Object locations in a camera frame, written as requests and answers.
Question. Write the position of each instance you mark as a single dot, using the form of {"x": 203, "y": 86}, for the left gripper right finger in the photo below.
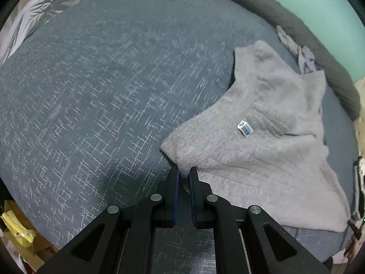
{"x": 247, "y": 240}

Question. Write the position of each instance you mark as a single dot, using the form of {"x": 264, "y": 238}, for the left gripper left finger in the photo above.
{"x": 120, "y": 240}

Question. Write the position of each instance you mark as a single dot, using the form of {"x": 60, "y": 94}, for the grey knit sweater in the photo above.
{"x": 262, "y": 143}

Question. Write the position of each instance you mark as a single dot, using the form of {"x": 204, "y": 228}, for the yellow plastic bag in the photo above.
{"x": 18, "y": 224}

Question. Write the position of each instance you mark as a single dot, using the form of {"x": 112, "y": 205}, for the cream tufted headboard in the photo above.
{"x": 359, "y": 124}

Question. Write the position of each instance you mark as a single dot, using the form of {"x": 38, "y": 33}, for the blue patterned bed sheet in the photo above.
{"x": 73, "y": 143}

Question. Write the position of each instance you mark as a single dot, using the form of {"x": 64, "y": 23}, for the dark grey rolled duvet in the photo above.
{"x": 337, "y": 76}

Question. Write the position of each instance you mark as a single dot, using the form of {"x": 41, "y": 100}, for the blue checked cloth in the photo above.
{"x": 306, "y": 60}

